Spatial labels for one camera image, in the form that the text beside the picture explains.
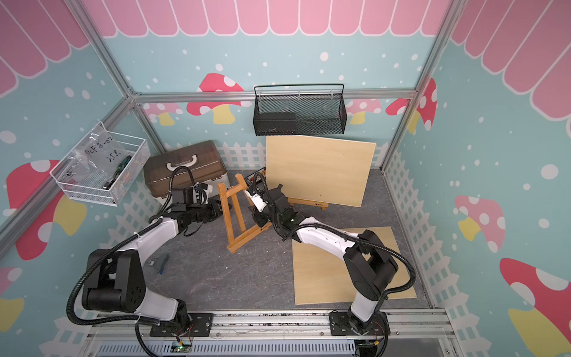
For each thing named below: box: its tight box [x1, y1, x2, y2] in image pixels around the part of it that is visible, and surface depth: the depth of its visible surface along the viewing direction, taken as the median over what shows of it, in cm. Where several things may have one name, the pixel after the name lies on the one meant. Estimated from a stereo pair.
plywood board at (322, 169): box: [265, 135, 377, 208], surface depth 95 cm
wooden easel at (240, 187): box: [217, 173, 273, 255], surface depth 77 cm
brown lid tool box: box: [144, 140, 231, 202], surface depth 98 cm
